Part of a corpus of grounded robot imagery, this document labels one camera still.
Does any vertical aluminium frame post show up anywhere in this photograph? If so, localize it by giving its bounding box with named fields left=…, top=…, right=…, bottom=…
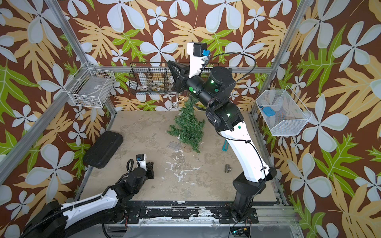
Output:
left=251, top=0, right=313, bottom=115

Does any blue object in basket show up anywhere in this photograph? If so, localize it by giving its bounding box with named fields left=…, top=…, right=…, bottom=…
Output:
left=262, top=107, right=276, bottom=117

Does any left aluminium frame post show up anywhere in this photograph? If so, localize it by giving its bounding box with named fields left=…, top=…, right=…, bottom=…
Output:
left=46, top=1, right=117, bottom=117

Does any black wire wall basket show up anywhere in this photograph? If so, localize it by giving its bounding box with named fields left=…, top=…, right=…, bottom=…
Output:
left=130, top=63, right=226, bottom=97

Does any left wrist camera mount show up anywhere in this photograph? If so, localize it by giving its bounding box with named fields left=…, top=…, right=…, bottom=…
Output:
left=136, top=154, right=147, bottom=171

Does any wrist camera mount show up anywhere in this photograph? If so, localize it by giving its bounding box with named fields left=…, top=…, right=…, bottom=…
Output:
left=187, top=42, right=210, bottom=78
left=136, top=154, right=147, bottom=171

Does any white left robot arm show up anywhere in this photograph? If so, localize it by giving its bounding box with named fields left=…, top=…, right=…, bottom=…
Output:
left=20, top=154, right=154, bottom=238

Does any small circuit board with leds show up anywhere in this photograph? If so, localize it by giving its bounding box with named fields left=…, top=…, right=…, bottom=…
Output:
left=230, top=226, right=251, bottom=238

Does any white square wire basket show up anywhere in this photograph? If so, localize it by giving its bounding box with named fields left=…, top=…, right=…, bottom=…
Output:
left=65, top=64, right=116, bottom=108

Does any white hexagonal mesh basket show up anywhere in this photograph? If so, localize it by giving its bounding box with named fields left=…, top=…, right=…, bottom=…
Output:
left=256, top=87, right=313, bottom=137

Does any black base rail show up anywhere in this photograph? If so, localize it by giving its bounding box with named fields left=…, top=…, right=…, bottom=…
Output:
left=118, top=200, right=260, bottom=224

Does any small green christmas tree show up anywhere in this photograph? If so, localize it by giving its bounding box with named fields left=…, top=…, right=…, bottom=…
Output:
left=167, top=96, right=205, bottom=153

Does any teal utility knife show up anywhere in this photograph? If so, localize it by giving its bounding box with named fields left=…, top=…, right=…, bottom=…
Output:
left=222, top=140, right=229, bottom=152

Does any black oval case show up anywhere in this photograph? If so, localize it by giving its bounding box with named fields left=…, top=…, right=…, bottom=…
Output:
left=83, top=131, right=124, bottom=169

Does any small grey metal fitting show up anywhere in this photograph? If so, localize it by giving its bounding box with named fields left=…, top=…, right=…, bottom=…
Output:
left=224, top=164, right=232, bottom=173

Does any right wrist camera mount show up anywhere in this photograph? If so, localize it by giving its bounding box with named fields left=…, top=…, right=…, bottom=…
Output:
left=187, top=42, right=210, bottom=78

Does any clear plastic battery box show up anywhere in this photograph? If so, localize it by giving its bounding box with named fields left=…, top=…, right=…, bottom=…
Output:
left=168, top=141, right=182, bottom=151

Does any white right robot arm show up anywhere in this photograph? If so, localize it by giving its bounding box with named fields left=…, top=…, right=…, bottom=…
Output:
left=168, top=61, right=277, bottom=222

